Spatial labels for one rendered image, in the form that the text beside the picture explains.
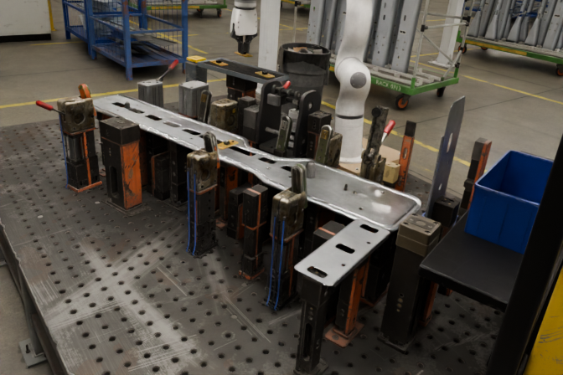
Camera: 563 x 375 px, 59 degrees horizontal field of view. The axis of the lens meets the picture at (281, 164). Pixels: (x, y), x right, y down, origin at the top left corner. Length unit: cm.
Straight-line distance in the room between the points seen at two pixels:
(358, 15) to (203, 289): 116
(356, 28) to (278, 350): 124
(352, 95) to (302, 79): 267
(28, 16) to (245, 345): 743
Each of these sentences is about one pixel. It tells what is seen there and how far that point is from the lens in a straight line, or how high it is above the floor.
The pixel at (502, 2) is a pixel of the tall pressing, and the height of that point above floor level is 91.
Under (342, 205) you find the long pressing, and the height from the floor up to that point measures 100.
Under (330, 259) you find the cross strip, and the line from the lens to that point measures 115.
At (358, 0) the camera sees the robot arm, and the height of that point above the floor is 145.
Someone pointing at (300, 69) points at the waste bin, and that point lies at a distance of 463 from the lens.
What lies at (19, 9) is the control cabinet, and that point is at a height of 46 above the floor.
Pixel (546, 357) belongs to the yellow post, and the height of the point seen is 116.
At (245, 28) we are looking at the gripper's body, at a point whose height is 133.
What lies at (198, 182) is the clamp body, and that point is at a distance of 152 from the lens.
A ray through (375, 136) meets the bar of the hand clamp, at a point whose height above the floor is 112.
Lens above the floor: 165
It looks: 24 degrees down
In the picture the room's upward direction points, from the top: 4 degrees clockwise
